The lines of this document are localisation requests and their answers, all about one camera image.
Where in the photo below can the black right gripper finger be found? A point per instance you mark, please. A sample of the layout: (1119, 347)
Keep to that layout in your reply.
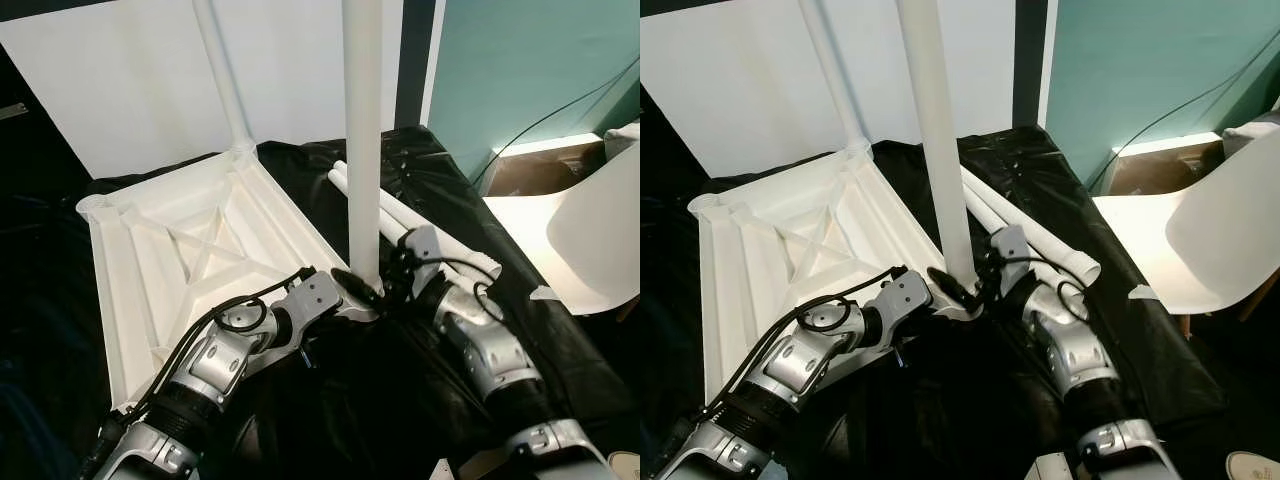
(950, 284)
(356, 284)

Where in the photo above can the white plastic table leg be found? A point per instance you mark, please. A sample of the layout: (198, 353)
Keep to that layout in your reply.
(465, 255)
(222, 80)
(1060, 255)
(362, 130)
(935, 130)
(392, 225)
(985, 218)
(835, 80)

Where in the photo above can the white plastic table top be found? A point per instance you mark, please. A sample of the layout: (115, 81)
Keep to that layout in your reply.
(800, 250)
(200, 250)

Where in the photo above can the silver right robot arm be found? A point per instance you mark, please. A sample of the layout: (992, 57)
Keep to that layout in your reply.
(480, 340)
(1070, 340)

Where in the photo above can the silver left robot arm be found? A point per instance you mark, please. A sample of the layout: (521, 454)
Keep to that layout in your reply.
(800, 360)
(220, 360)

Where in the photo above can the white tape piece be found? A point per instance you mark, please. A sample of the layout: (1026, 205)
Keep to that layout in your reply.
(544, 293)
(1144, 292)

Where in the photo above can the brown cardboard box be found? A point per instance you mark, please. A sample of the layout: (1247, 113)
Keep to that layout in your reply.
(520, 175)
(1140, 175)

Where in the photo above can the black plastic sheet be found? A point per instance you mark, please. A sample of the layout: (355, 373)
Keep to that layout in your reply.
(560, 380)
(1160, 380)

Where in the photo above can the white plastic chair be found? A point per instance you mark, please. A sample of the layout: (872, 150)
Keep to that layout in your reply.
(590, 230)
(1220, 230)

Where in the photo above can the grey door plate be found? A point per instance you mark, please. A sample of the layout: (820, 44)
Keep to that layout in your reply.
(12, 109)

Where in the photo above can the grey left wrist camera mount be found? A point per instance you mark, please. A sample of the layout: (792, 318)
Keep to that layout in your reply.
(905, 292)
(315, 295)

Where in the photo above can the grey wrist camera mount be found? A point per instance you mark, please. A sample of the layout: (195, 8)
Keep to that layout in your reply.
(315, 295)
(1012, 250)
(905, 292)
(422, 250)

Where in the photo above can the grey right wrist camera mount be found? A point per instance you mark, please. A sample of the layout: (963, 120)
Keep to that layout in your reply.
(1012, 250)
(422, 250)

